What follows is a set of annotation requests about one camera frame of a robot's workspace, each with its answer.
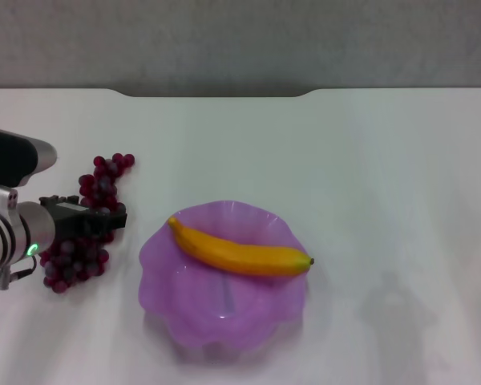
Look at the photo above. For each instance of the red grape bunch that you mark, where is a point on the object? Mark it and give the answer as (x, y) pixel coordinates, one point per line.
(104, 184)

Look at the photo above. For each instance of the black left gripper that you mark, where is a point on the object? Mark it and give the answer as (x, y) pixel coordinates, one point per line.
(78, 226)

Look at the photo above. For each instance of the yellow banana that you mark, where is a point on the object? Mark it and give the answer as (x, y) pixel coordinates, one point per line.
(240, 256)

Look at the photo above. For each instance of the purple wavy plastic plate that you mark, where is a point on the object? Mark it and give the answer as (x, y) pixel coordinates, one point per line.
(224, 321)

